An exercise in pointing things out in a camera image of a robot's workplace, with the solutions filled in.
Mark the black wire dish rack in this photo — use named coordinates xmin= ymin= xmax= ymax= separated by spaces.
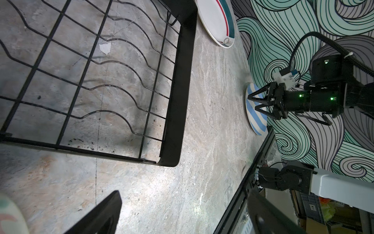
xmin=1 ymin=1 xmax=198 ymax=167

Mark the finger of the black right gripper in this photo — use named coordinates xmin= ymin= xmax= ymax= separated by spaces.
xmin=255 ymin=103 xmax=277 ymax=119
xmin=247 ymin=82 xmax=276 ymax=102

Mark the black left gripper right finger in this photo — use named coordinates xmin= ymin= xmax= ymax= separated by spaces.
xmin=247 ymin=190 xmax=305 ymax=234

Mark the cream floral painted plate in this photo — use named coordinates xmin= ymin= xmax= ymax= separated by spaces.
xmin=1 ymin=193 xmax=29 ymax=234

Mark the blue striped plate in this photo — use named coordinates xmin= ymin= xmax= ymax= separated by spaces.
xmin=245 ymin=83 xmax=267 ymax=136

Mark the white plate green red rim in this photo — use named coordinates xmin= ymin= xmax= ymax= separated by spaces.
xmin=194 ymin=0 xmax=235 ymax=48

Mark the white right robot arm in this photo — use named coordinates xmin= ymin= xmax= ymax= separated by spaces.
xmin=246 ymin=32 xmax=374 ymax=212

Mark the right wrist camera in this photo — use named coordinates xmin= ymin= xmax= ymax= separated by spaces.
xmin=272 ymin=68 xmax=298 ymax=91

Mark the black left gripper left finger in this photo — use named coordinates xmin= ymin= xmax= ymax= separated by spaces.
xmin=65 ymin=191 xmax=122 ymax=234

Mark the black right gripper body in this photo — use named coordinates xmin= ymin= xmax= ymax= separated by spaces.
xmin=268 ymin=82 xmax=311 ymax=120

